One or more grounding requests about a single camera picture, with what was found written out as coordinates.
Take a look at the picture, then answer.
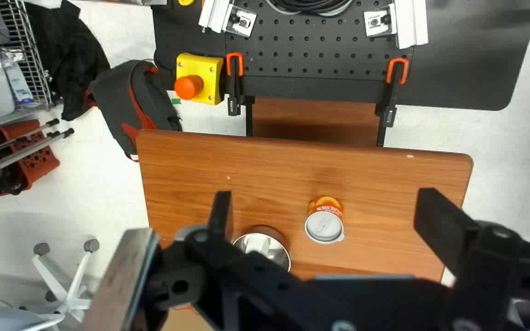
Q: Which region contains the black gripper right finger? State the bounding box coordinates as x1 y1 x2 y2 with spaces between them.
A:
415 187 483 280

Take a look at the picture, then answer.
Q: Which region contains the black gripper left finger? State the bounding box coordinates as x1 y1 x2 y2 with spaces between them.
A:
207 190 236 242

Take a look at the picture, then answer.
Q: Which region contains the orange tin can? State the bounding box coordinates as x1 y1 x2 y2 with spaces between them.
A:
302 194 348 247

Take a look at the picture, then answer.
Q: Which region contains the brown wooden desk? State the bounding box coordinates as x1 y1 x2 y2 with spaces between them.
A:
135 97 475 284

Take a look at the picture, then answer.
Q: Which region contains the steel bowl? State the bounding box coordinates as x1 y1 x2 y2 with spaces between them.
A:
231 225 293 275

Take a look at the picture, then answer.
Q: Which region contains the orange black bar clamp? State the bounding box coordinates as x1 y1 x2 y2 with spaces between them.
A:
374 56 413 131
225 52 247 119

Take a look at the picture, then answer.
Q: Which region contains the yellow emergency stop button box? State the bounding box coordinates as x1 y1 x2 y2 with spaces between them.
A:
173 52 227 108

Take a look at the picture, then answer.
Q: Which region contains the grey backpack with red trim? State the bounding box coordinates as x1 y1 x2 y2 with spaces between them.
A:
87 60 185 163

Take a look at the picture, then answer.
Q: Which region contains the white swivel chair base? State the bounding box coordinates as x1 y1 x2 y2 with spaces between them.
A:
30 238 104 323

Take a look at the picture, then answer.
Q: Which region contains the red brown plastic crate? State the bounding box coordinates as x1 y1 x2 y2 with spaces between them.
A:
0 119 63 194

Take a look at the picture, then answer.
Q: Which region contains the black tripod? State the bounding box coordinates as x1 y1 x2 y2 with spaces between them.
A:
0 119 78 203

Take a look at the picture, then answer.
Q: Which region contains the black jacket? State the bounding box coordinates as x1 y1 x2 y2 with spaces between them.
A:
24 0 113 122

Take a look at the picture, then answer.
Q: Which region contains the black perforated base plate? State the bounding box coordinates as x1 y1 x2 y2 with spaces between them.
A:
151 0 530 113

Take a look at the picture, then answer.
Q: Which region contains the aluminium rail with bracket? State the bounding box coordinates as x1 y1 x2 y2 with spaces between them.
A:
363 0 431 52
197 0 260 40

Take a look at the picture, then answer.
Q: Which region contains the black coiled cable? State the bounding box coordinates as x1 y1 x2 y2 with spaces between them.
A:
264 0 357 19

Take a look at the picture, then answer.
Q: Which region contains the wire rack shelf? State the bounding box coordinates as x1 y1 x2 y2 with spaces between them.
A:
0 0 56 133

